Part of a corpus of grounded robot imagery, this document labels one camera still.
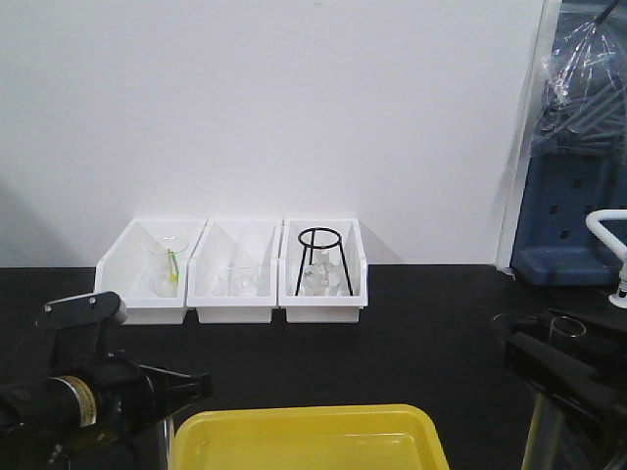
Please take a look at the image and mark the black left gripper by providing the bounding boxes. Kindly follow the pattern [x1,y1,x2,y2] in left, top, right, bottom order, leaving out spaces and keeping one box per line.
[92,352,213,441]

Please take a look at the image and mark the crumpled clear glassware pieces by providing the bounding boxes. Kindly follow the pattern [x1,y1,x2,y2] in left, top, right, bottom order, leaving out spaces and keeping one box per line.
[299,252,343,297]

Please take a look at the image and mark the glass dish with yellow-green rod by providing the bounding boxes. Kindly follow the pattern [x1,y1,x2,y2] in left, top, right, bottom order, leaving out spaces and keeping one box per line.
[147,235,189,298]

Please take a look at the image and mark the short clear test tube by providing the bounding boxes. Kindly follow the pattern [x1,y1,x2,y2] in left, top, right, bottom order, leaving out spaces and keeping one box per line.
[157,417,175,470]

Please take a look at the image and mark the right white storage bin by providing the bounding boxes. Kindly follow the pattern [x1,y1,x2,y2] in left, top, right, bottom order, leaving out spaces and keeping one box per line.
[278,218,368,324]

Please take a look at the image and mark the middle white storage bin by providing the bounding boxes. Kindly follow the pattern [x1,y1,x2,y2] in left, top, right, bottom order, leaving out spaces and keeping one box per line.
[187,218,282,324]

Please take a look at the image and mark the white green lab faucet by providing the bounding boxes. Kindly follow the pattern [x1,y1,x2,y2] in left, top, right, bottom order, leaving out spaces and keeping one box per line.
[585,210,626,309]

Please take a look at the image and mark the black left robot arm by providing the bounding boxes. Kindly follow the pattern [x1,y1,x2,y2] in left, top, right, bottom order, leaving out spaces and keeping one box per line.
[1,325,213,469]

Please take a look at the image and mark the left white storage bin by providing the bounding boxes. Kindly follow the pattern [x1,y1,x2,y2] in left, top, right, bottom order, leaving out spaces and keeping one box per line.
[94,218,207,325]

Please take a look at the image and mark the clear glass beaker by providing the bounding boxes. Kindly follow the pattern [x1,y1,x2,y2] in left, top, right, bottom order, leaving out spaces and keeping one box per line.
[217,264,260,297]

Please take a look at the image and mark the tall clear test tube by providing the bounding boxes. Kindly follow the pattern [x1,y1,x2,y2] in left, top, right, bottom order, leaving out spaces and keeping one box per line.
[521,315,587,469]

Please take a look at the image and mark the white storage bin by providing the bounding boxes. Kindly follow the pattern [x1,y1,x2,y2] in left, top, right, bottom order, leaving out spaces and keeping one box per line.
[187,218,282,324]
[94,218,207,325]
[278,218,368,324]

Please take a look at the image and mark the black wire tripod stand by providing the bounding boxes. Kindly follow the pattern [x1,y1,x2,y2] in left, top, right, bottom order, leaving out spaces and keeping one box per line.
[295,226,354,297]

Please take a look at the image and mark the plastic bag of pegs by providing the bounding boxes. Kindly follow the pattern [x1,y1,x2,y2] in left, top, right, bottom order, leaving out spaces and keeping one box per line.
[532,1,626,165]

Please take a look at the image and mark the yellow plastic tray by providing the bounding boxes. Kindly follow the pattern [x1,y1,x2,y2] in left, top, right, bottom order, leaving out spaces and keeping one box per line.
[169,404,449,469]

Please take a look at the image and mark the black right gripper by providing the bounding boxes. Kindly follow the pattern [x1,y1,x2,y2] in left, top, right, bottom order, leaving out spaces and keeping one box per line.
[492,308,626,465]

